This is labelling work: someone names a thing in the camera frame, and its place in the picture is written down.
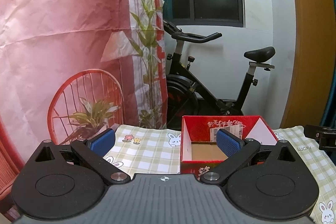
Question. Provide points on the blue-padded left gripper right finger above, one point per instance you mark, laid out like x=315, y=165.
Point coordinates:
x=239, y=152

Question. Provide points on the black exercise bike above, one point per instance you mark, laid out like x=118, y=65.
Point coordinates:
x=188, y=96

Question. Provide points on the red strawberry cardboard box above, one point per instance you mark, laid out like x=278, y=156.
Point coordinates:
x=199, y=151

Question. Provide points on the green plaid bunny tablecloth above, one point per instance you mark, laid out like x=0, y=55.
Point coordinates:
x=139, y=150

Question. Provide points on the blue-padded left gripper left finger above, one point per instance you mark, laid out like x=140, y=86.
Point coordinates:
x=91, y=152

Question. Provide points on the orange wooden door panel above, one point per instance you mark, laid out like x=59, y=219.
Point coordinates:
x=314, y=62

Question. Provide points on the pink printed backdrop cloth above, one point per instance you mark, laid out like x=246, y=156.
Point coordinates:
x=54, y=52

